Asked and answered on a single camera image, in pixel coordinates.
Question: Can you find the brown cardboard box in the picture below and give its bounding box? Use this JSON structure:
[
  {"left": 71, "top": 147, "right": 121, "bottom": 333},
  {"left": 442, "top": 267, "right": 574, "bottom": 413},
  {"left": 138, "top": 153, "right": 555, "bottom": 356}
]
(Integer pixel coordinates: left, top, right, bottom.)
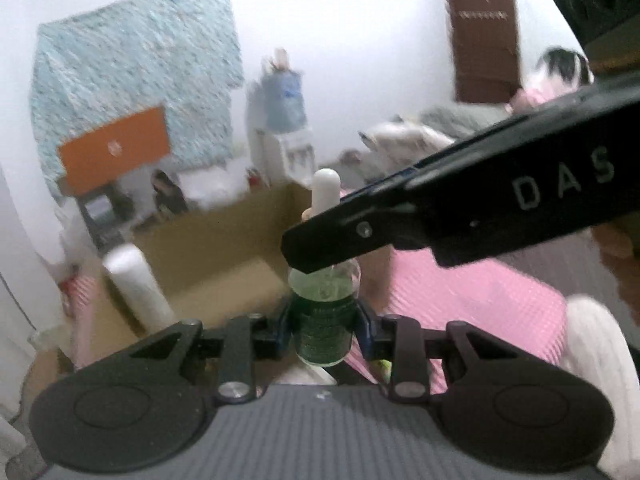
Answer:
[{"left": 22, "top": 179, "right": 396, "bottom": 411}]

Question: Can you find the orange Philips appliance box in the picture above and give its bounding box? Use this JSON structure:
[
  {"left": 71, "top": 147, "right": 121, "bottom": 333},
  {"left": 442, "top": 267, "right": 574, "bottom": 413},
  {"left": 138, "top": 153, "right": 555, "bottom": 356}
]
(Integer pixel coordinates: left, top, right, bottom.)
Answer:
[{"left": 55, "top": 105, "right": 174, "bottom": 252}]

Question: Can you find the grey and white bedding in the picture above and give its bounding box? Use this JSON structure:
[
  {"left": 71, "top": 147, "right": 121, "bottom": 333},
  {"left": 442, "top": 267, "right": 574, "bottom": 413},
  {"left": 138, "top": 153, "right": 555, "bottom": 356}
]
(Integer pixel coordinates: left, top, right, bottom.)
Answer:
[{"left": 338, "top": 103, "right": 511, "bottom": 183}]

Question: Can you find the brown wooden door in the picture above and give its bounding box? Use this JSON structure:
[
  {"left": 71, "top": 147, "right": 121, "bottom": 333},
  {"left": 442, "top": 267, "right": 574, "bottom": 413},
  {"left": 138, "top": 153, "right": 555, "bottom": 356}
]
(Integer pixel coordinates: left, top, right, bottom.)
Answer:
[{"left": 446, "top": 0, "right": 521, "bottom": 104}]

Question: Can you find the green dropper bottle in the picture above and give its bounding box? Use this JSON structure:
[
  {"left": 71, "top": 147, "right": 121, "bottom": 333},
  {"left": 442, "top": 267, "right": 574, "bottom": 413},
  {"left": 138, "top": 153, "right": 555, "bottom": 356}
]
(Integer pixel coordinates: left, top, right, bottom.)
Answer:
[{"left": 287, "top": 168, "right": 362, "bottom": 366}]

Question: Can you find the white supplement bottle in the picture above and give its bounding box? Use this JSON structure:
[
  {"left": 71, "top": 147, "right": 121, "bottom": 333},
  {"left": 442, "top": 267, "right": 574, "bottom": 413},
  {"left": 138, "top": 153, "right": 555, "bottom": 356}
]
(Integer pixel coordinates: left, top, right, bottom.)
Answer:
[{"left": 102, "top": 244, "right": 177, "bottom": 333}]

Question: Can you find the white water dispenser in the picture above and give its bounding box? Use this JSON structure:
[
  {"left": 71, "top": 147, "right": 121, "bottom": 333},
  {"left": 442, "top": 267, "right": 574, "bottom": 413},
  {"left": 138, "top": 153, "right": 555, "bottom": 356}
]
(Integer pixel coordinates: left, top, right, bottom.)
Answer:
[{"left": 245, "top": 80, "right": 318, "bottom": 188}]

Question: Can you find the floral blue hanging cloth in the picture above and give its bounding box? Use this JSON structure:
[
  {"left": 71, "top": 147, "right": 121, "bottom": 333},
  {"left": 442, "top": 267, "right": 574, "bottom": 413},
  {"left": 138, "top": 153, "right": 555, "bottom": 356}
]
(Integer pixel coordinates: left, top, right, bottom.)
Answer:
[{"left": 30, "top": 0, "right": 244, "bottom": 200}]

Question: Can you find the black and white plush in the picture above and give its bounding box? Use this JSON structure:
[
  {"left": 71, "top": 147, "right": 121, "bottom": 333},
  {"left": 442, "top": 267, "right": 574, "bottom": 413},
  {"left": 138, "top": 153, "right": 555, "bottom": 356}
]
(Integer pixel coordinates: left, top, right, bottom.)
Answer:
[{"left": 506, "top": 47, "right": 593, "bottom": 114}]

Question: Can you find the blue water jug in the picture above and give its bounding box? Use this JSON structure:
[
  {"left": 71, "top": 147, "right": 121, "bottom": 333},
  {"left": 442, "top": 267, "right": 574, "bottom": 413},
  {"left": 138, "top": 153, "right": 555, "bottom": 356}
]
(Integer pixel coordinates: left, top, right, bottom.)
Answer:
[{"left": 262, "top": 49, "right": 307, "bottom": 133}]

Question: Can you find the pink checkered cloth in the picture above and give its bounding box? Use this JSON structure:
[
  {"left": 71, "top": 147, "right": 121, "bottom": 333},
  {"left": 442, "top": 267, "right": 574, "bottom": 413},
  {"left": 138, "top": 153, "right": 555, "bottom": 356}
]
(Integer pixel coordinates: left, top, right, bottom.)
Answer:
[{"left": 358, "top": 246, "right": 566, "bottom": 365}]

